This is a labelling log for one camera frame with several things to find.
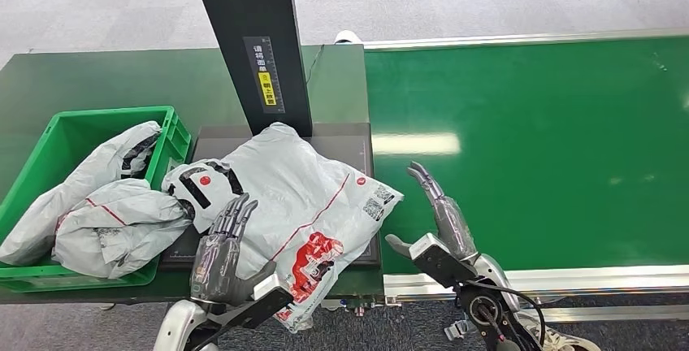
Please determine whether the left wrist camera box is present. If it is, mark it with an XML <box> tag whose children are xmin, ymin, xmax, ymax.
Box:
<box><xmin>236</xmin><ymin>274</ymin><xmax>294</xmax><ymax>331</ymax></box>

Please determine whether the green conveyor belt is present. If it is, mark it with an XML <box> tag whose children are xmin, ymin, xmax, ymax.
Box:
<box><xmin>364</xmin><ymin>36</ymin><xmax>689</xmax><ymax>275</ymax></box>

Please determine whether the green plastic crate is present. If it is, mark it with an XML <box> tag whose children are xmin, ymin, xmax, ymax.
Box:
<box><xmin>0</xmin><ymin>105</ymin><xmax>192</xmax><ymax>293</ymax></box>

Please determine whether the black inbound scanner machine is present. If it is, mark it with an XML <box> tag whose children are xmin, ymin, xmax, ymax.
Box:
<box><xmin>158</xmin><ymin>0</ymin><xmax>382</xmax><ymax>271</ymax></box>

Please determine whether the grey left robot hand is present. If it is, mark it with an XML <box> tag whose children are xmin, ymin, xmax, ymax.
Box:
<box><xmin>189</xmin><ymin>193</ymin><xmax>278</xmax><ymax>306</ymax></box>

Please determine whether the white shoe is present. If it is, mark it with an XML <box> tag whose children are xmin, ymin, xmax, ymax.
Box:
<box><xmin>519</xmin><ymin>310</ymin><xmax>601</xmax><ymax>351</ymax></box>

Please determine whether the long grey mailer package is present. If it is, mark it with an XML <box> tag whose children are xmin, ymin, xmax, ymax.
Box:
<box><xmin>0</xmin><ymin>120</ymin><xmax>163</xmax><ymax>267</ymax></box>

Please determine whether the crumpled grey package, red stripe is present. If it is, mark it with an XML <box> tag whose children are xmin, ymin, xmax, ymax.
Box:
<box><xmin>52</xmin><ymin>179</ymin><xmax>192</xmax><ymax>280</ymax></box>

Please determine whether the aluminium conveyor side rail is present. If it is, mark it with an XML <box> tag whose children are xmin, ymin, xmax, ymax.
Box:
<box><xmin>383</xmin><ymin>265</ymin><xmax>689</xmax><ymax>302</ymax></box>
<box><xmin>363</xmin><ymin>28</ymin><xmax>689</xmax><ymax>51</ymax></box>

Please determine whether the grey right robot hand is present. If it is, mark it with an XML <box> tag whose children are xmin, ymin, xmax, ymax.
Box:
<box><xmin>384</xmin><ymin>161</ymin><xmax>480</xmax><ymax>265</ymax></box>

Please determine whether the thin black scanner cable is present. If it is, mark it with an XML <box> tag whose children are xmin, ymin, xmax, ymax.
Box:
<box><xmin>305</xmin><ymin>44</ymin><xmax>326</xmax><ymax>86</ymax></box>

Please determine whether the white package with red print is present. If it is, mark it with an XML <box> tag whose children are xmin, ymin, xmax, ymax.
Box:
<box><xmin>161</xmin><ymin>122</ymin><xmax>405</xmax><ymax>335</ymax></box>

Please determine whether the aluminium lower conveyor beam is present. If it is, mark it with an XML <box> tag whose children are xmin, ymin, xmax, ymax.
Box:
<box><xmin>516</xmin><ymin>305</ymin><xmax>689</xmax><ymax>323</ymax></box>

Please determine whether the metal conveyor bracket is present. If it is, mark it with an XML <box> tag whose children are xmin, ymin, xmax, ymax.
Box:
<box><xmin>444</xmin><ymin>318</ymin><xmax>475</xmax><ymax>341</ymax></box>

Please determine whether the yellow and black scanner label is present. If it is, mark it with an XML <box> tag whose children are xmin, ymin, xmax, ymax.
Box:
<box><xmin>242</xmin><ymin>36</ymin><xmax>286</xmax><ymax>115</ymax></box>

